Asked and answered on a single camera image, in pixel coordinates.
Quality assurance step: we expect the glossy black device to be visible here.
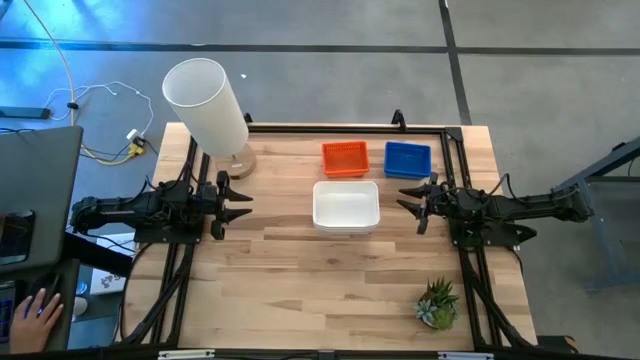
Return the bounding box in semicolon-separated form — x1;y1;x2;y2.
0;209;37;266

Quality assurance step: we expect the person's hand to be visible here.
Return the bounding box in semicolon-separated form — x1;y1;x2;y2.
8;288;65;355

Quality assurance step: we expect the small green succulent plant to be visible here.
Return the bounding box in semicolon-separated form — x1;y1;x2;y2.
414;277;461;332

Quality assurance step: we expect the white printed paper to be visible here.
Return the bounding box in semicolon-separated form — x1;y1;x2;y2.
89;232;137;296

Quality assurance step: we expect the backlit black keyboard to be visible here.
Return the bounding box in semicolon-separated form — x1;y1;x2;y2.
0;294;16;346

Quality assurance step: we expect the thin white cable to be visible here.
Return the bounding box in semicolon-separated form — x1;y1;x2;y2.
43;79;155;139

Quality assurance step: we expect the white cylinder lamp wooden base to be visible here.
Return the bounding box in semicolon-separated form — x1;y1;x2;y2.
161;57;258;180

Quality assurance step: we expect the black aluminium rig frame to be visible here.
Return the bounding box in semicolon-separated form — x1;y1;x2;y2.
117;122;539;360

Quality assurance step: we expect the white label strip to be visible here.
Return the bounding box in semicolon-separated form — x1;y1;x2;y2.
438;351;495;360
158;349;216;360

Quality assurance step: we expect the dark grey desk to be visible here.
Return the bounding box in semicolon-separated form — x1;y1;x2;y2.
0;259;82;354

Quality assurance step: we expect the black box orange corner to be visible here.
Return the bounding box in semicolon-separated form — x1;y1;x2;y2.
536;333;580;355

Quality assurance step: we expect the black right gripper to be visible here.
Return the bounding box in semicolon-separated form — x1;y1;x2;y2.
396;172;454;236

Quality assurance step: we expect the grey slanted panel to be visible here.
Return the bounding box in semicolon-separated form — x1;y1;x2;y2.
0;124;84;275

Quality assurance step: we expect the thick beige cable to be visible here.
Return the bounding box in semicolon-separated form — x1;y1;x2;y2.
22;0;77;126

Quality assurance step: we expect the yellow cable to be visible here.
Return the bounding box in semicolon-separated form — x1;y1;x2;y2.
79;144;135;167

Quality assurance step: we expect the black computer mouse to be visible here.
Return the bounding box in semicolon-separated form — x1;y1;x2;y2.
29;273;64;304

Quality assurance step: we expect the blue-grey metal table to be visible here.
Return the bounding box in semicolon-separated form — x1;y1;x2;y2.
549;134;640;292

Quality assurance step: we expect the black diagonal beam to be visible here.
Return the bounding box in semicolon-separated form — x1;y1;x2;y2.
62;232;135;279

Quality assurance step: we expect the black power strip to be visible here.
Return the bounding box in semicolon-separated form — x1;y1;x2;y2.
0;105;52;121

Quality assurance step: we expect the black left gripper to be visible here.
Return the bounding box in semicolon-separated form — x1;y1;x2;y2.
198;169;254;242

